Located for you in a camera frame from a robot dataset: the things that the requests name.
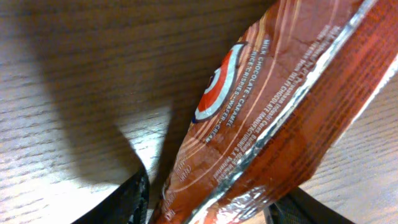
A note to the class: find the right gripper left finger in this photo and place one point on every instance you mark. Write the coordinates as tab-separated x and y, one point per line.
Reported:
128	204

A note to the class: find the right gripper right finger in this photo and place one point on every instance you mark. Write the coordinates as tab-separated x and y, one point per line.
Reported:
298	207

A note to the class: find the orange red bar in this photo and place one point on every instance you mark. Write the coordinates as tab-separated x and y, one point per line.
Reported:
284	93

